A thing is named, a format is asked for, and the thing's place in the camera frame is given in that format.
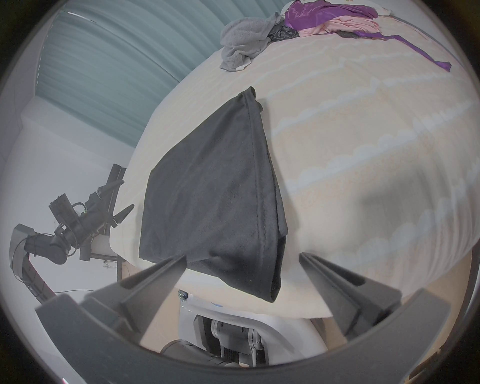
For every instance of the blue-green curtain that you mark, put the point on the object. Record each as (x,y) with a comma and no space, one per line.
(93,82)
(168,33)

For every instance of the black T-shirt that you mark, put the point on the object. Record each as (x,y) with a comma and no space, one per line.
(217,206)

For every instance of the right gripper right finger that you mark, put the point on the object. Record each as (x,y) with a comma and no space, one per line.
(345,296)

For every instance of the black garment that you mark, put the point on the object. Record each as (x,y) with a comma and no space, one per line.
(283,33)

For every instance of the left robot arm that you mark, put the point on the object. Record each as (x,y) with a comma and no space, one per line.
(41,243)

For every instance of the purple satin garment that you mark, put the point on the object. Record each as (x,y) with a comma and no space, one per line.
(311,13)

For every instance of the grey garment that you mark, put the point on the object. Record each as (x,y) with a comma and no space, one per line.
(247,37)

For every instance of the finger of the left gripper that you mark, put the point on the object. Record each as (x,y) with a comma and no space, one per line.
(123,215)
(112,186)

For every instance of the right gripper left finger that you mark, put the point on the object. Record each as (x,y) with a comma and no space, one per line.
(150,292)

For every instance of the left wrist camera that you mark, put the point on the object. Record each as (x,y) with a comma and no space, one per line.
(63,208)

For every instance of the pink garment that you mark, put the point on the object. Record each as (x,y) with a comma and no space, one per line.
(345,26)

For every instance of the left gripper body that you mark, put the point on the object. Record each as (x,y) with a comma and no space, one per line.
(95,217)

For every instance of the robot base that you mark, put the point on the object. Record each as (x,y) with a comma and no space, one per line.
(232,330)

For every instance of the bed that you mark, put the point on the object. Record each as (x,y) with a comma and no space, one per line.
(356,150)

